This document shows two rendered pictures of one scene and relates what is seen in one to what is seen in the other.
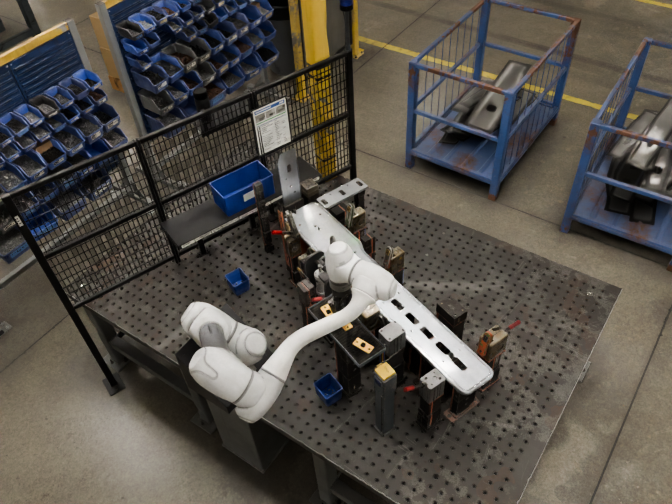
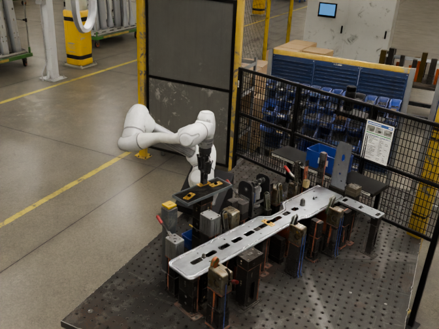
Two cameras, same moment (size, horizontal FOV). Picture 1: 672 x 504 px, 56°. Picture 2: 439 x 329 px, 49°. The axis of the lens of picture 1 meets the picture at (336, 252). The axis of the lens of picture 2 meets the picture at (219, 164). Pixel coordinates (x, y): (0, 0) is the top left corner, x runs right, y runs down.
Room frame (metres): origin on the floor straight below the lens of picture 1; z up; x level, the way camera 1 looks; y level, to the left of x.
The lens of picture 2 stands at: (1.08, -2.53, 2.53)
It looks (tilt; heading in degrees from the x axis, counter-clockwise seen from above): 25 degrees down; 77
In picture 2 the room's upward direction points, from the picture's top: 3 degrees clockwise
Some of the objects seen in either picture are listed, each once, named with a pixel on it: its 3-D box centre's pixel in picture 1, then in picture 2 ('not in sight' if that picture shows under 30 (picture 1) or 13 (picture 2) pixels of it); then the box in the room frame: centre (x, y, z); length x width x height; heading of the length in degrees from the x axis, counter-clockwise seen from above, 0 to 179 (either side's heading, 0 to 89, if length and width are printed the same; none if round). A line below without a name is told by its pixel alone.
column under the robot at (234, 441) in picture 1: (250, 408); not in sight; (1.71, 0.51, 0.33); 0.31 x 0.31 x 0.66; 52
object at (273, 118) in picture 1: (271, 126); (377, 141); (2.86, 0.30, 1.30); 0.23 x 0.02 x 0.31; 123
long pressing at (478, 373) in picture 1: (378, 284); (266, 225); (1.94, -0.19, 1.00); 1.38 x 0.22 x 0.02; 33
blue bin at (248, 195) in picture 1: (243, 188); (328, 159); (2.61, 0.47, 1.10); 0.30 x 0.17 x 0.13; 124
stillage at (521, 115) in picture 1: (489, 95); not in sight; (4.23, -1.30, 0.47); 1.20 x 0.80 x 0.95; 141
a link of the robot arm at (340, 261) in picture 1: (342, 262); (204, 125); (1.57, -0.02, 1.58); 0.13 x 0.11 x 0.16; 52
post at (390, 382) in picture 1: (384, 401); (168, 239); (1.36, -0.16, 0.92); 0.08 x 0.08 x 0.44; 33
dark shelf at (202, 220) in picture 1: (243, 200); (325, 168); (2.60, 0.48, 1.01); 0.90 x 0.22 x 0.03; 123
